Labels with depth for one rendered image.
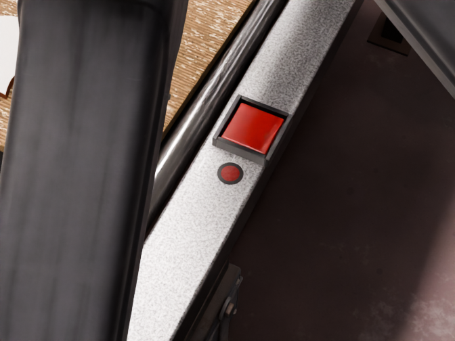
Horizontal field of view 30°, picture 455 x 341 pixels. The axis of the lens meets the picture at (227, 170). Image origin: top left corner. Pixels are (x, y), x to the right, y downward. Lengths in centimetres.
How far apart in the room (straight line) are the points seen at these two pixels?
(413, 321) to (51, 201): 171
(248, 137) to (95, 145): 74
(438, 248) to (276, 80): 105
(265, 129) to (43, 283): 75
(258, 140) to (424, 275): 107
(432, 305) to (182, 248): 112
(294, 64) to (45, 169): 84
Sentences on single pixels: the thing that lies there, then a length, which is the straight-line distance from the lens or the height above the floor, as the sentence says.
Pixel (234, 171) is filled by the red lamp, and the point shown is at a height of 92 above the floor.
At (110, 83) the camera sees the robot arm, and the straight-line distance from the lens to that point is 30.
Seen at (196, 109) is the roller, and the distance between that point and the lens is 107.
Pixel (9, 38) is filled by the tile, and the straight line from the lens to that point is 113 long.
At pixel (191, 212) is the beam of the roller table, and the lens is 99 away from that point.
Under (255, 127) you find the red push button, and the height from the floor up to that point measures 93.
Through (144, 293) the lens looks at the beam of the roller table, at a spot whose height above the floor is 91.
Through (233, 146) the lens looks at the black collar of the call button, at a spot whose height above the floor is 93.
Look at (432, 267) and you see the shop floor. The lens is 205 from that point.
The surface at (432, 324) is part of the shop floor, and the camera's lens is 199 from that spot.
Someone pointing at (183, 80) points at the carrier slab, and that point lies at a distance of 108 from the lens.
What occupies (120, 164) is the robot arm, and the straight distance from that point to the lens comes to 31.
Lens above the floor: 178
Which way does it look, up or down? 57 degrees down
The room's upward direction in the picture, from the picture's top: 3 degrees clockwise
